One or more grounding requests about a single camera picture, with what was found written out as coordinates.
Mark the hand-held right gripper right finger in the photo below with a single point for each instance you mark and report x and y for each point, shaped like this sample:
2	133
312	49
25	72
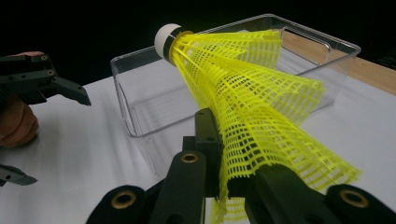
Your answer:
274	193

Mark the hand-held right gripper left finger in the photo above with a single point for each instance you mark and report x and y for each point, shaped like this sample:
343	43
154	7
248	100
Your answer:
207	133

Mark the yellow shuttlecock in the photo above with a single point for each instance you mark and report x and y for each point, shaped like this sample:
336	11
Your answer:
166	39
295	96
264	146

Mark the clear plastic box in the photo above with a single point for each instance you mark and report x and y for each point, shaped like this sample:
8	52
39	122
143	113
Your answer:
149	93

